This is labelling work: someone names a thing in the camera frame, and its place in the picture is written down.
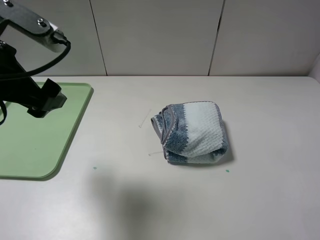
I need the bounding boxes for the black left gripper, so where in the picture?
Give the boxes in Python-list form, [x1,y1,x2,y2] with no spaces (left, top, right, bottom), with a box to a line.
[0,41,67,118]

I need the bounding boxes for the blue white striped towel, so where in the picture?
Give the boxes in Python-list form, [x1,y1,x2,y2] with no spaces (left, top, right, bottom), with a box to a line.
[151,101,229,165]

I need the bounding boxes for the light green plastic tray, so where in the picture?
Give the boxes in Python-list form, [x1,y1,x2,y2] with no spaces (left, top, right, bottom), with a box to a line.
[0,83,94,180]

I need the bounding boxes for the clear plastic tag fastener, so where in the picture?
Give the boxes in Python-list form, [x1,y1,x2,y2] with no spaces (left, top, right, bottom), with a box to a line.
[138,109,152,129]

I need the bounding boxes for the black left camera cable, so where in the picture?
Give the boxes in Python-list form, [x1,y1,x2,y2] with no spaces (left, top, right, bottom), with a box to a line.
[0,39,72,126]

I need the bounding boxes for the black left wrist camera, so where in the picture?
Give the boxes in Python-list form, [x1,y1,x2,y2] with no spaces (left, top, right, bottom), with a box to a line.
[0,0,64,53]

